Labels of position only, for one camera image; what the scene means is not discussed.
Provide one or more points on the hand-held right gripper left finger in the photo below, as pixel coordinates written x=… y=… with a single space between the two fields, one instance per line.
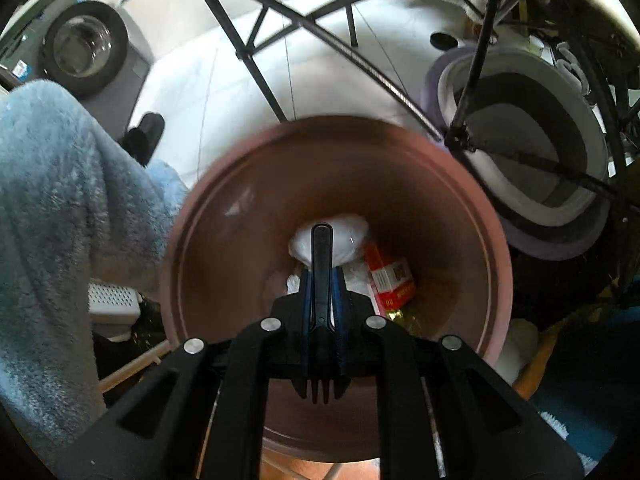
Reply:
x=305 y=310

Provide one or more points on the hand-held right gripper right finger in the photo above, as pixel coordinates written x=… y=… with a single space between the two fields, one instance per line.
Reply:
x=340 y=310

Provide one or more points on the black plastic fork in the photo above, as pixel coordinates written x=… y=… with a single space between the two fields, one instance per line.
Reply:
x=322 y=260

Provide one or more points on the red and white carton box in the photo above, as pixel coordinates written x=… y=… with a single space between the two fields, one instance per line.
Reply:
x=386 y=280

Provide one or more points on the white plastic bag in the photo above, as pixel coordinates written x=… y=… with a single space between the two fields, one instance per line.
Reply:
x=347 y=240

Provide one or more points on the brown plastic bucket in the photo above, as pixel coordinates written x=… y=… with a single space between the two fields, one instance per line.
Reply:
x=240 y=260

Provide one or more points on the gold foil wrapper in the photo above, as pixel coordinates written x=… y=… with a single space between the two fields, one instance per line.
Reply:
x=406 y=319

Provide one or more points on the white perforated box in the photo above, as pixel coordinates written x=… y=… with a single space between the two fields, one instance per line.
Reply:
x=112 y=302

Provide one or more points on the grey oval bath mat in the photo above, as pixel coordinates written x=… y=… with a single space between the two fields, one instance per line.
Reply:
x=550 y=240

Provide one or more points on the black slipper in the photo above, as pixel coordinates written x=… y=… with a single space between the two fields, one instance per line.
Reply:
x=144 y=135

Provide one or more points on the white and grey basin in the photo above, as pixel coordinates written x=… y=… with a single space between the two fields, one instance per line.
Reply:
x=530 y=160

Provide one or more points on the blue floor mat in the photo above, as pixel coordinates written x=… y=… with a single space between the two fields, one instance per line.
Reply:
x=565 y=405

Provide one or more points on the blue fluffy sleeve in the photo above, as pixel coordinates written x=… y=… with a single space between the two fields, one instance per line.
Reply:
x=50 y=220

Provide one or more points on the grey washing machine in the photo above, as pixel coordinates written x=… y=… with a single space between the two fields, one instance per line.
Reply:
x=90 y=50

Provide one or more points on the black metal table frame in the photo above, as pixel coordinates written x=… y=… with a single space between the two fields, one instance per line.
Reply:
x=320 y=25

